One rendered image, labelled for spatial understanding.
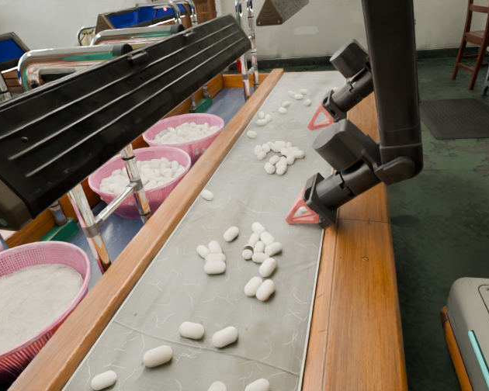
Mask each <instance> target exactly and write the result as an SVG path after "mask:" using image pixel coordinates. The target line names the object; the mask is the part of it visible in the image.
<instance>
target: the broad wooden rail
mask: <svg viewBox="0 0 489 391"><path fill-rule="evenodd" d="M375 105H376V101H375V95H374V92H372V93H371V94H370V95H368V96H367V97H365V98H364V99H363V100H362V101H361V102H360V103H358V104H357V105H356V106H354V107H353V108H352V109H350V110H349V111H348V112H347V119H349V120H350V121H351V122H352V123H353V124H355V125H356V126H357V127H358V128H359V129H360V130H361V131H362V132H364V134H369V135H370V137H371V138H372V139H373V140H374V141H375V142H376V143H377V142H379V141H380V136H379V130H378V123H377V112H376V107H375ZM301 391H408V381H407V373H406V365H405V357H404V343H403V335H402V327H401V313H400V306H399V298H398V291H397V276H396V268H395V260H394V246H393V239H392V231H391V223H390V209H389V202H388V194H387V186H386V185H385V184H384V183H383V182H381V183H380V184H378V185H375V186H374V187H372V188H371V189H369V190H367V191H366V192H364V193H363V194H361V195H359V196H357V197H355V198H354V199H352V200H350V201H349V202H347V203H346V204H344V205H342V206H340V207H338V210H337V216H336V221H335V224H334V225H332V226H330V227H328V228H326V229H325V230H324V237H323V242H322V248H321V258H320V264H319V269H318V275H317V284H316V290H315V296H314V306H313V312H312V317H311V323H310V333H309V338H308V344H307V354H306V360H305V366H304V371H303V381H302V386H301Z"/></svg>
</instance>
